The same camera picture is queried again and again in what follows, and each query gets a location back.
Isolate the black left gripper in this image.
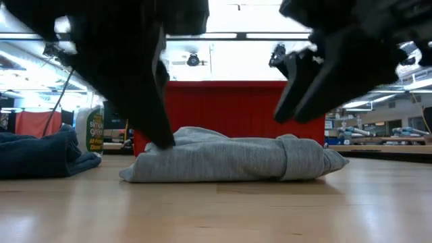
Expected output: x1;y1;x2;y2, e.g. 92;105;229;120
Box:
50;0;176;150

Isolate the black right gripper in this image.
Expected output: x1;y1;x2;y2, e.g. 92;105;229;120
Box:
273;0;432;124

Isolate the grey sweatshirt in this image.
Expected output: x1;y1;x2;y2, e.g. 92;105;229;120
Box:
118;126;350;184

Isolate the dark teal towel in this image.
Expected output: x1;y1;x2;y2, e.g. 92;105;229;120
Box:
0;124;102;180

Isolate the red plastic laundry bin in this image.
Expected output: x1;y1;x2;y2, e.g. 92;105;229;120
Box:
133;80;327;158

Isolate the black computer monitor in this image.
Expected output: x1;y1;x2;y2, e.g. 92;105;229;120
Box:
103;101;131;130

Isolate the green-label spray cleaner bottle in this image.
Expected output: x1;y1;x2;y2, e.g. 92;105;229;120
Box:
74;101;105;156

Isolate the wooden workbench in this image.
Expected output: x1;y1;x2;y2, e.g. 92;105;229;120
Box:
329;136;432;159

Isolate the thin black diagonal rod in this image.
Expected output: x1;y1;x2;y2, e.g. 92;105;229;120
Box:
42;69;75;138

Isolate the red fabric partition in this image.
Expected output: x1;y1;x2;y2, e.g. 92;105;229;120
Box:
15;110;63;138

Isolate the round black ceiling camera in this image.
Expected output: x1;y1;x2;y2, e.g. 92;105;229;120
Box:
186;53;202;68

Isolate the black ceiling camera with cable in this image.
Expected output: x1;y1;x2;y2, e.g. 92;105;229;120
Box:
269;43;288;68

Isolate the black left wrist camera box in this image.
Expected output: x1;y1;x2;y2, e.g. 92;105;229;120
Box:
165;0;210;36

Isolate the black horizontal frame crossbar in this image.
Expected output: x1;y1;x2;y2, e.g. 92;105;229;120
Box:
0;32;313;42

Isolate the long black ceiling camera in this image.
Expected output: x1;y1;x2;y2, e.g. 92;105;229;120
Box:
42;43;68;65

